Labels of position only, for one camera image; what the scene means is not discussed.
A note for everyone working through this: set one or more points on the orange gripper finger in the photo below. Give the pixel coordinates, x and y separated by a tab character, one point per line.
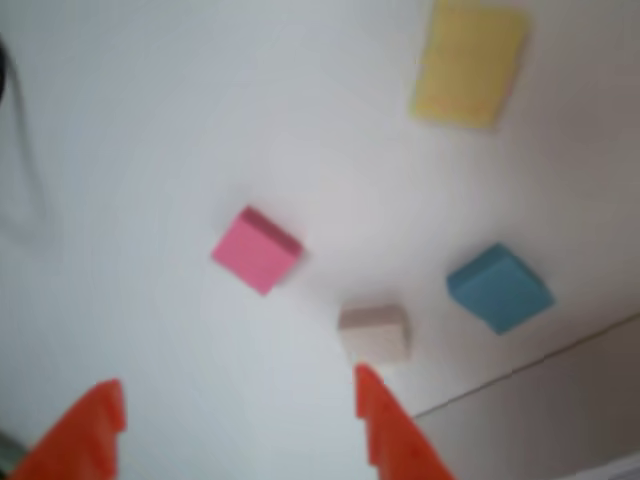
395	440
85	435

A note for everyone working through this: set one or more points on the yellow cuboid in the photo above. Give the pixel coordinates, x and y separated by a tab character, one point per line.
467	65

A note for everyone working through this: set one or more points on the cream cuboid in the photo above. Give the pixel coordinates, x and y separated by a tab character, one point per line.
372	332

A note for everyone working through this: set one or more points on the blue cuboid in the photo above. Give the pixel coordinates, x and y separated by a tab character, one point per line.
495	290

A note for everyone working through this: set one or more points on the pink cuboid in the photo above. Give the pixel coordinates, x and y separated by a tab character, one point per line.
252	255

